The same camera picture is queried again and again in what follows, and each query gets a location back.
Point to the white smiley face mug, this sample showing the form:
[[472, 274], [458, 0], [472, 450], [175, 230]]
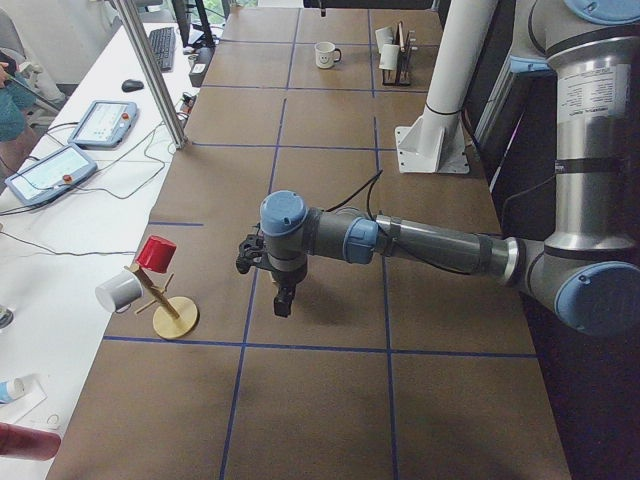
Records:
[[327, 54]]

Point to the red cup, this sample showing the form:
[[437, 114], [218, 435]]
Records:
[[156, 254]]

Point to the white cup on tree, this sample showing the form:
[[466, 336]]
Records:
[[119, 292]]

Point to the wooden mug tree stand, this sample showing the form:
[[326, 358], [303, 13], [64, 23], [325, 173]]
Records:
[[173, 317]]

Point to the upper teach pendant tablet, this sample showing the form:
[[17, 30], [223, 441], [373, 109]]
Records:
[[104, 125]]

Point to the teach pendant tablet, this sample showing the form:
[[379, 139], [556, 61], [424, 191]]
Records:
[[52, 176], [104, 125]]

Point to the lower teach pendant tablet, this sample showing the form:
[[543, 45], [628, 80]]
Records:
[[52, 176]]

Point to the black computer mouse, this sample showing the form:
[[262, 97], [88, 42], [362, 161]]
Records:
[[131, 85]]

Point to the white ribbed mug right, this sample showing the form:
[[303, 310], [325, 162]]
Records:
[[389, 55]]

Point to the white ribbed mug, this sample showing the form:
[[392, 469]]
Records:
[[384, 36], [389, 55]]

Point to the white ribbed mug left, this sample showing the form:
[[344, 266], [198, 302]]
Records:
[[384, 36]]

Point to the white blue tube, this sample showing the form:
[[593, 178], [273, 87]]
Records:
[[11, 390]]

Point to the black keyboard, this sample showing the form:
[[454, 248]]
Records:
[[162, 42]]

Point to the red bottle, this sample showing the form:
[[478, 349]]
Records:
[[26, 443]]

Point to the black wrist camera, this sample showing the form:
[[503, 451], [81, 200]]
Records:
[[250, 253]]

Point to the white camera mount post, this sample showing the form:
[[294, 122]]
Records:
[[435, 143]]

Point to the black wire mug rack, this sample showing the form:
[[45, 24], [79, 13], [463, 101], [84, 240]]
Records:
[[402, 75]]

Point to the aluminium frame post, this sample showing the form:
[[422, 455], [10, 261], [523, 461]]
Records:
[[138, 38]]

